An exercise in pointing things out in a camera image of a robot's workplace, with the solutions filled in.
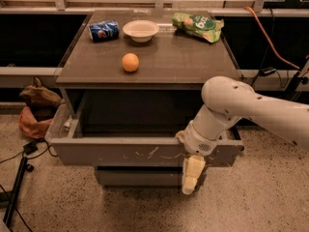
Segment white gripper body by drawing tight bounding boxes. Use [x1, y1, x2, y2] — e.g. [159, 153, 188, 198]
[183, 120, 222, 157]

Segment black stand left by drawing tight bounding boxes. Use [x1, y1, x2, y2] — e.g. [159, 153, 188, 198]
[3, 157, 28, 227]

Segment orange fruit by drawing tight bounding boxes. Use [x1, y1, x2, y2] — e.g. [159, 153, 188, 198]
[122, 53, 139, 73]

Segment blue pepsi can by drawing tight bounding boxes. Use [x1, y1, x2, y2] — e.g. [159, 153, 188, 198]
[88, 20, 119, 43]

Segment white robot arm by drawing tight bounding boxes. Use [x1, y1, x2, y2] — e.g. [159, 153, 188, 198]
[177, 76, 309, 195]

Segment black power brick right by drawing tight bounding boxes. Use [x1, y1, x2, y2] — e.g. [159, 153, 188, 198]
[259, 67, 276, 76]

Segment grey drawer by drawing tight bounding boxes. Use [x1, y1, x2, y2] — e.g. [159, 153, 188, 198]
[95, 166, 183, 187]
[47, 90, 245, 168]

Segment grey top drawer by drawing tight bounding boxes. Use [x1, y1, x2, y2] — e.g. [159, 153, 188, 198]
[47, 90, 245, 168]

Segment clear plastic bin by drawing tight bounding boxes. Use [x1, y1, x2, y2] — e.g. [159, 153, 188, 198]
[45, 103, 72, 141]

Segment black power adapter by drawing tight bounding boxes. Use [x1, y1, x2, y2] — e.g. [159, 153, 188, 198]
[23, 141, 38, 155]

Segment orange cable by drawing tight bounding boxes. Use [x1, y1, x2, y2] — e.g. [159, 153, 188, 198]
[242, 5, 301, 71]

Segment grey drawer cabinet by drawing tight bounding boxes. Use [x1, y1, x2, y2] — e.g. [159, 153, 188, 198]
[55, 9, 243, 191]

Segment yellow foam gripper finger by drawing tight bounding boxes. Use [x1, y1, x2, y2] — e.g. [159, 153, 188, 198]
[175, 130, 185, 143]
[182, 155, 206, 195]

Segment white bowl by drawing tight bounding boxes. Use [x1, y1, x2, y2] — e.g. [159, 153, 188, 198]
[123, 20, 159, 43]

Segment grey bottom drawer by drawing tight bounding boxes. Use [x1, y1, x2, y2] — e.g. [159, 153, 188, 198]
[95, 166, 183, 187]

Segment green chip bag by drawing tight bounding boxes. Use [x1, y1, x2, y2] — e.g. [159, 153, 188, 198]
[172, 13, 224, 44]

